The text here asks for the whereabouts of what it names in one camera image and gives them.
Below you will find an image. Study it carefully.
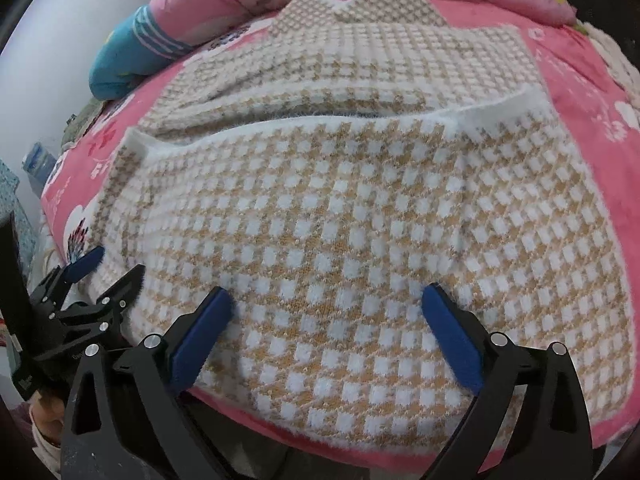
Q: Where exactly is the person's left hand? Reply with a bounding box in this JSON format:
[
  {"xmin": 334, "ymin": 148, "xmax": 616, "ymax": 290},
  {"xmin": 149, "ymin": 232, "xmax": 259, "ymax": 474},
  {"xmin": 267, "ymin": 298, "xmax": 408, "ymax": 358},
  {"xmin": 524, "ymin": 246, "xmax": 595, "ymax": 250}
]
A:
[{"xmin": 27, "ymin": 390, "xmax": 67, "ymax": 448}]

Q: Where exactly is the beige white checked knit sweater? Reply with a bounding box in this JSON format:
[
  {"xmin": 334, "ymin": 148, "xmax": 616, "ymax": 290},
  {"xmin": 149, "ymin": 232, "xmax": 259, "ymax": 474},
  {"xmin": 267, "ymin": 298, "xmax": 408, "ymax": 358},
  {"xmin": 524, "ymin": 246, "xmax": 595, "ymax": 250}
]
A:
[{"xmin": 87, "ymin": 0, "xmax": 633, "ymax": 453}]

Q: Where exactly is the pink floral bed blanket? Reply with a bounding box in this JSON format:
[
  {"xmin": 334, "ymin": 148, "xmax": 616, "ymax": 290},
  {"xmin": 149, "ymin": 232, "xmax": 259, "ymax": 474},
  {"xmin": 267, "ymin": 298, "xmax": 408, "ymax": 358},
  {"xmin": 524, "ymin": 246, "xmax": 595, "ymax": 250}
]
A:
[{"xmin": 40, "ymin": 0, "xmax": 640, "ymax": 473}]

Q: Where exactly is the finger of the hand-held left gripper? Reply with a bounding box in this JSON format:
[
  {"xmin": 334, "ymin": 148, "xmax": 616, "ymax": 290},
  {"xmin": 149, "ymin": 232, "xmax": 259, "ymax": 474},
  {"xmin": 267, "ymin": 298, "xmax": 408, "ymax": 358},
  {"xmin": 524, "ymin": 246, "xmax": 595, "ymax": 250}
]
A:
[
  {"xmin": 65, "ymin": 264, "xmax": 147, "ymax": 323},
  {"xmin": 30, "ymin": 246, "xmax": 107, "ymax": 307}
]

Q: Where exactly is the teal striped pillow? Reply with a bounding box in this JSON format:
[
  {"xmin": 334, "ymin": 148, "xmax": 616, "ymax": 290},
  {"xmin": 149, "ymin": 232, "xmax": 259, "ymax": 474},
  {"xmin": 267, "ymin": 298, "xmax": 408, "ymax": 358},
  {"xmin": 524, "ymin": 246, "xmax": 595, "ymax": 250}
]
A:
[{"xmin": 89, "ymin": 5, "xmax": 196, "ymax": 101}]

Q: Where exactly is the white fuzzy cloth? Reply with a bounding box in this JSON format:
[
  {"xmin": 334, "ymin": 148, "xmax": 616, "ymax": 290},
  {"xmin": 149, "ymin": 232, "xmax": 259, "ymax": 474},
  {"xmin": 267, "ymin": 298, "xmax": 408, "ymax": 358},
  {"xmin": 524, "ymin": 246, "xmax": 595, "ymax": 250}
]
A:
[{"xmin": 575, "ymin": 20, "xmax": 640, "ymax": 93}]

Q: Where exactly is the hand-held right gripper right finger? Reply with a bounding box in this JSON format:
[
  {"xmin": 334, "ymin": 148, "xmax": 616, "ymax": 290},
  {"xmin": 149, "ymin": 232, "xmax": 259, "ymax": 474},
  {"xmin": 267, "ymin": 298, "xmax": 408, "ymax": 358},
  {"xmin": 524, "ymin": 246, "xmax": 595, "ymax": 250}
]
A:
[{"xmin": 420, "ymin": 282, "xmax": 596, "ymax": 480}]

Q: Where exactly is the teal fuzzy cloth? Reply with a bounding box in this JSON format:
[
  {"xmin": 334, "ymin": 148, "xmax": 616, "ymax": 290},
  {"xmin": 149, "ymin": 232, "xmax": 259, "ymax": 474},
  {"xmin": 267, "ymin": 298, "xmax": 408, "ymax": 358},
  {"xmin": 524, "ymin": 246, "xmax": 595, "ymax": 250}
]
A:
[{"xmin": 0, "ymin": 160, "xmax": 38, "ymax": 256}]

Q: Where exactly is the grey green cloth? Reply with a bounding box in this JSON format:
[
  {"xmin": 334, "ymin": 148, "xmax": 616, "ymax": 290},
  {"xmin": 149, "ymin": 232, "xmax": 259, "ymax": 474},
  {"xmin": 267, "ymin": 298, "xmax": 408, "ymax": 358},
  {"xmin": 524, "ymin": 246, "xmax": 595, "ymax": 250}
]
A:
[{"xmin": 60, "ymin": 97, "xmax": 108, "ymax": 148}]

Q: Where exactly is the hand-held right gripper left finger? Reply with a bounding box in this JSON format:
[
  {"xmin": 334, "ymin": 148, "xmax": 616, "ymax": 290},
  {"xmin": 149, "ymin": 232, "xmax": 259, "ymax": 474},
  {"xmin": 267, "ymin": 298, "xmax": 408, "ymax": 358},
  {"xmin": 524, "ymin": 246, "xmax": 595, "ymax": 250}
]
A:
[{"xmin": 60, "ymin": 286, "xmax": 236, "ymax": 480}]

